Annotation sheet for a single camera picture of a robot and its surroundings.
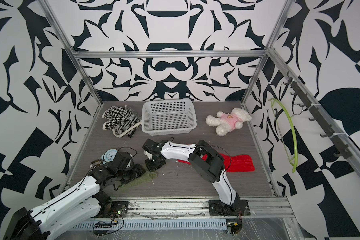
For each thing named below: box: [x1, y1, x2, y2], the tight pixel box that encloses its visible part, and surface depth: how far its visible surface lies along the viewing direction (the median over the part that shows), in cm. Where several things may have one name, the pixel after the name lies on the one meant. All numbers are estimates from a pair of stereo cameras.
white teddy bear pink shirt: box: [205, 107, 252, 137], surface depth 101 cm
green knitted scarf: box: [117, 172, 158, 191], surface depth 81 cm
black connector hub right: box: [226, 219, 243, 235], surface depth 73 cm
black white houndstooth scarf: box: [102, 105, 142, 139], surface depth 101 cm
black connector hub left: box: [93, 220, 118, 231], surface depth 74 cm
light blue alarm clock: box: [101, 148, 119, 165], surface depth 89 cm
